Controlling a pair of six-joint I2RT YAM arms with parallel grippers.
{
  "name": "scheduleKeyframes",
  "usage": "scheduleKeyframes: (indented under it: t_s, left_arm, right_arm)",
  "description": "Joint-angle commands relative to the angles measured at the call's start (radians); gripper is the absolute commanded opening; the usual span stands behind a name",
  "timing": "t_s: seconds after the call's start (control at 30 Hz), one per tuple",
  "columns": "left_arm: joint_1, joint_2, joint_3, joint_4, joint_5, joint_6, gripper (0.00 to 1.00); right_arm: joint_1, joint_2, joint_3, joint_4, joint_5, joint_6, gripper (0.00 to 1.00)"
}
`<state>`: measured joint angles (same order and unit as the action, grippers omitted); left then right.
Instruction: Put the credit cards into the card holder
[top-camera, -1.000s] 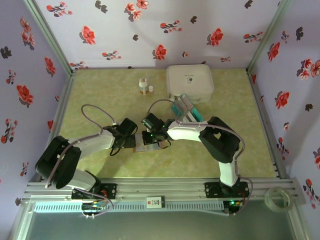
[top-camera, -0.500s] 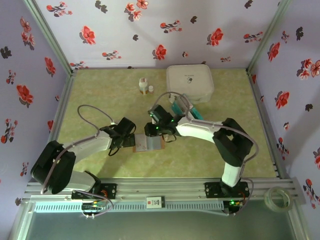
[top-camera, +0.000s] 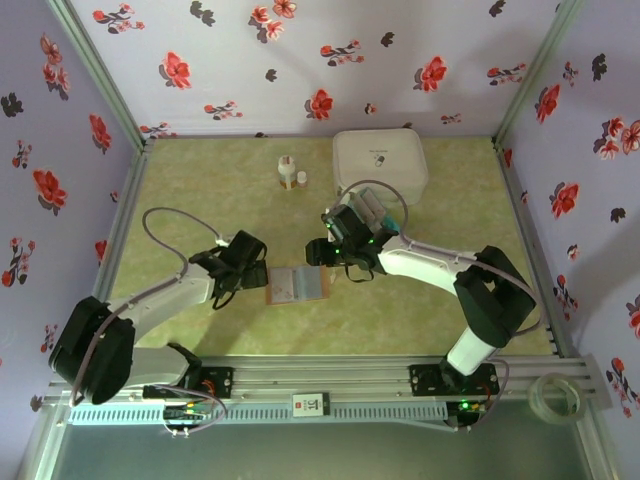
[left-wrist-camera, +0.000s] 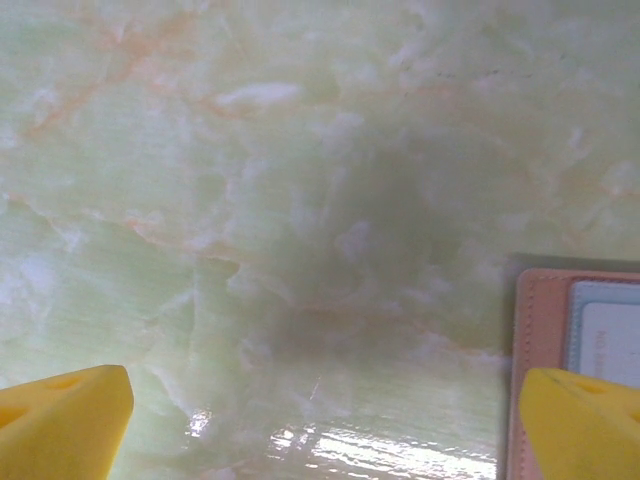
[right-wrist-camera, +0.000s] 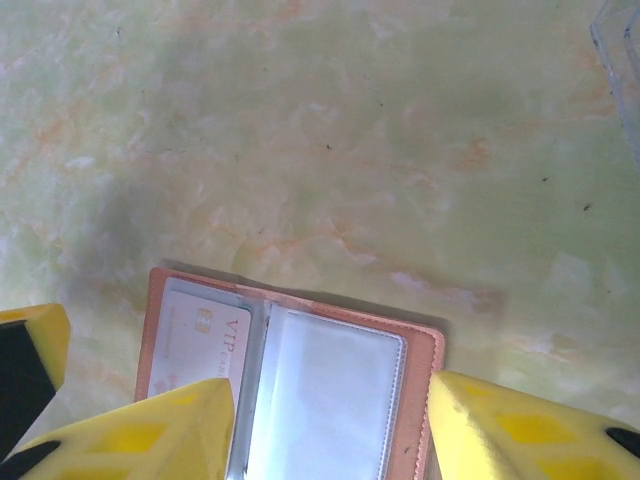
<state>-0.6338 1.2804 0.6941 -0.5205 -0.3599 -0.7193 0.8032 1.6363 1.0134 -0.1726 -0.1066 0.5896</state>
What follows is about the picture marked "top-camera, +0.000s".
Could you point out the large white pill bottle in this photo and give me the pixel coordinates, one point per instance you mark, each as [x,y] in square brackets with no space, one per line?
[286,175]

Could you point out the small white pill bottle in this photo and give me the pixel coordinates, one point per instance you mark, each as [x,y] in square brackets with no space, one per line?
[302,181]

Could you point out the white zippered case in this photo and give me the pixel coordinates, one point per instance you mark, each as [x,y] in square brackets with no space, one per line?
[380,160]

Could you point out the grey and brown booklet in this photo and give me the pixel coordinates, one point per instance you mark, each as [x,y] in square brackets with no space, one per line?
[295,285]

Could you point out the aluminium corner post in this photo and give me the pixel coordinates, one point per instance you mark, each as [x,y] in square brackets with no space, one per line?
[100,75]
[540,70]

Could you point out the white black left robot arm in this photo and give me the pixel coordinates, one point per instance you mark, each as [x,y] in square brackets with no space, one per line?
[165,295]

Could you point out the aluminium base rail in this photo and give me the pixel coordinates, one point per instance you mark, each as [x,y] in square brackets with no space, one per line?
[350,382]

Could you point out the aluminium side rail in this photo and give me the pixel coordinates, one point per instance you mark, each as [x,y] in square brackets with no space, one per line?
[530,240]
[127,200]

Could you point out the green circuit board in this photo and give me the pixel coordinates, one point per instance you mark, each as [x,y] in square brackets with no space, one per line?
[190,412]
[470,407]

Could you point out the grey fish print card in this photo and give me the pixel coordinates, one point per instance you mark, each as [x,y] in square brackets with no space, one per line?
[375,206]

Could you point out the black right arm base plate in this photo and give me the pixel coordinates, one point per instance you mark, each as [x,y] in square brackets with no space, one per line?
[425,380]

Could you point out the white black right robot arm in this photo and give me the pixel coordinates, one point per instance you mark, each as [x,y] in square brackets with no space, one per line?
[425,262]

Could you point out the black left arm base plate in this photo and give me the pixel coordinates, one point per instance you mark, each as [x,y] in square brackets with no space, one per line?
[220,382]

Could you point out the white label red logo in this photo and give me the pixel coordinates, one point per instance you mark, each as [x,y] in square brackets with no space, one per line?
[310,404]

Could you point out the clear tape roll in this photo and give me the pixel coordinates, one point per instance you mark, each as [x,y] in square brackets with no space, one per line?
[537,400]

